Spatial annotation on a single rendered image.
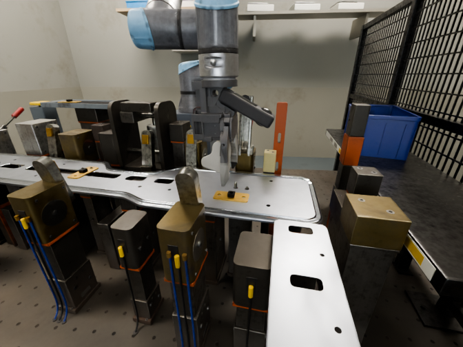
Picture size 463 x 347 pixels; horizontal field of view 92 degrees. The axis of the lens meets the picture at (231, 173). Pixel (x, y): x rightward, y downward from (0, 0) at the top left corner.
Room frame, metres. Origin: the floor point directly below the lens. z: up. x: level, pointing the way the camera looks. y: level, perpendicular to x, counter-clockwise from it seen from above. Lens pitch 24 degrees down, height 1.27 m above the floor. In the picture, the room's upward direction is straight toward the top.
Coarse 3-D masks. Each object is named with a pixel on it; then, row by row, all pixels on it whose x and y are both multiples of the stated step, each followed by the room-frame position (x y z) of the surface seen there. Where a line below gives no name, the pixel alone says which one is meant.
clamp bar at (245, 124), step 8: (248, 96) 0.64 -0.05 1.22; (240, 120) 0.66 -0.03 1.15; (248, 120) 0.67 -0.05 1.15; (240, 128) 0.66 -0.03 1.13; (248, 128) 0.66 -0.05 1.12; (240, 136) 0.65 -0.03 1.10; (248, 136) 0.65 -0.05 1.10; (240, 144) 0.65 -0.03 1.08; (248, 144) 0.65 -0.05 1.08; (240, 152) 0.65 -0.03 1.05; (248, 152) 0.64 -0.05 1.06
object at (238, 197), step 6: (216, 192) 0.49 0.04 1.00; (222, 192) 0.49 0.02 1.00; (228, 192) 0.47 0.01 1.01; (234, 192) 0.47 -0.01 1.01; (216, 198) 0.46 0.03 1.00; (222, 198) 0.46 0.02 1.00; (228, 198) 0.46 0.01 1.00; (234, 198) 0.46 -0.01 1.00; (240, 198) 0.46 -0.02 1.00; (246, 198) 0.46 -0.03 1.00
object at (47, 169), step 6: (42, 156) 0.47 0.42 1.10; (36, 162) 0.45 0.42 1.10; (42, 162) 0.45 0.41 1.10; (48, 162) 0.46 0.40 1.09; (54, 162) 0.47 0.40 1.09; (36, 168) 0.46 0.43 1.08; (42, 168) 0.45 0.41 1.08; (48, 168) 0.45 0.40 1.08; (54, 168) 0.46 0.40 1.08; (42, 174) 0.46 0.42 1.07; (48, 174) 0.45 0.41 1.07; (54, 174) 0.46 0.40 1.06; (60, 174) 0.47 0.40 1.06; (48, 180) 0.46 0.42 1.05; (54, 180) 0.46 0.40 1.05; (60, 180) 0.47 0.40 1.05; (66, 186) 0.48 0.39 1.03; (72, 198) 0.48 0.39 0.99
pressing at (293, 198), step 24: (0, 168) 0.65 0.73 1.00; (24, 168) 0.65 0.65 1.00; (72, 168) 0.65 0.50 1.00; (72, 192) 0.51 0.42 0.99; (96, 192) 0.50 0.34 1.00; (120, 192) 0.50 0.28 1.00; (144, 192) 0.49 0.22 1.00; (168, 192) 0.49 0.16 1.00; (240, 192) 0.49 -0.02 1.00; (264, 192) 0.49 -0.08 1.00; (288, 192) 0.49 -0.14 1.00; (312, 192) 0.50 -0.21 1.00; (216, 216) 0.41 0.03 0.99; (240, 216) 0.40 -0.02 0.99; (264, 216) 0.39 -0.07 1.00; (288, 216) 0.39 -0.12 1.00; (312, 216) 0.39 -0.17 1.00
